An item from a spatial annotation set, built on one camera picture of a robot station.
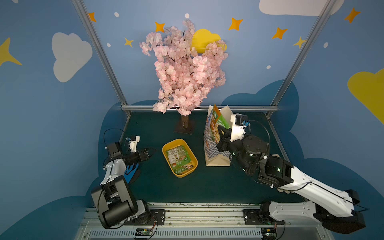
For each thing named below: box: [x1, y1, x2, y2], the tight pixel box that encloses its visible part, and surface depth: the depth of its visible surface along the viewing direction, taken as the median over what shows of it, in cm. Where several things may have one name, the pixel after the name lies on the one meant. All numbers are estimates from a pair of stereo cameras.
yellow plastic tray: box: [162, 138, 199, 178], surface depth 97 cm
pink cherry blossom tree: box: [140, 19, 229, 130], surface depth 70 cm
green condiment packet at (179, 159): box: [166, 145, 194, 175], surface depth 95 cm
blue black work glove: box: [124, 163, 139, 184], surface depth 75 cm
